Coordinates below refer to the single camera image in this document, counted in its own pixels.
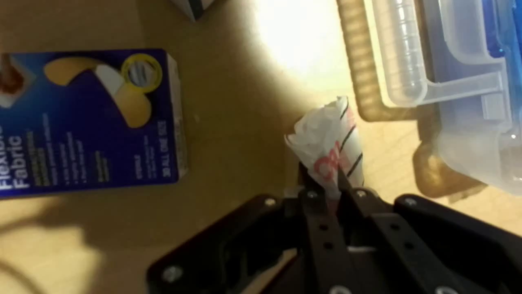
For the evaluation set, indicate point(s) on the white gauze packet red print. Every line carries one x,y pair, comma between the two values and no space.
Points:
326,136

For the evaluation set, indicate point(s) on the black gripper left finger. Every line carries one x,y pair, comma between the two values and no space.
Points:
319,234

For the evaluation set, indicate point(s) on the clear plastic first aid case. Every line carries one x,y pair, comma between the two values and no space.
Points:
461,108

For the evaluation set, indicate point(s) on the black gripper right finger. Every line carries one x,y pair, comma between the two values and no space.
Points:
391,246

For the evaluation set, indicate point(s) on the blue bandage box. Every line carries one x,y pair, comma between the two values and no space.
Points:
81,136

